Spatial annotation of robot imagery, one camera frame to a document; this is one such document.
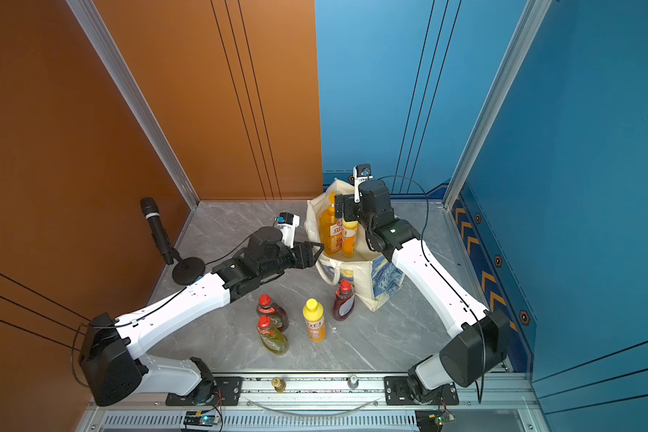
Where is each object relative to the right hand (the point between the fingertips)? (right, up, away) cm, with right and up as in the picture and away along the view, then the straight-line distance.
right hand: (353, 193), depth 76 cm
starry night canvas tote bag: (+7, -25, +1) cm, 26 cm away
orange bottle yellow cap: (0, -13, +16) cm, 21 cm away
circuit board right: (+20, -60, -7) cm, 64 cm away
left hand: (-10, -14, -1) cm, 17 cm away
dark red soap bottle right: (-3, -31, +1) cm, 31 cm away
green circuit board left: (-43, -61, -4) cm, 75 cm away
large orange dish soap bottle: (-7, -10, +14) cm, 19 cm away
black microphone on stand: (-59, -26, +20) cm, 67 cm away
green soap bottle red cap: (-22, -40, -4) cm, 46 cm away
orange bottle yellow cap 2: (-11, -32, -9) cm, 35 cm away
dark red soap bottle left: (-24, -31, -4) cm, 40 cm away
